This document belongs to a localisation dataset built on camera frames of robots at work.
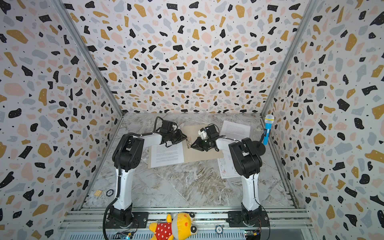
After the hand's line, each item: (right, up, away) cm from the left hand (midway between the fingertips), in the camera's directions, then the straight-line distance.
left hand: (188, 134), depth 102 cm
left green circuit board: (-26, -46, -32) cm, 62 cm away
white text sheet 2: (+35, +2, +11) cm, 36 cm away
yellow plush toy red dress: (0, -39, -37) cm, 54 cm away
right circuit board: (+34, -47, -31) cm, 65 cm away
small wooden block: (-47, -31, -21) cm, 60 cm away
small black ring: (-40, -32, -19) cm, 55 cm away
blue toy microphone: (+47, +9, -19) cm, 51 cm away
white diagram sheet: (+25, -20, -10) cm, 33 cm away
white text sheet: (-17, -14, -4) cm, 22 cm away
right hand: (+1, -6, -7) cm, 9 cm away
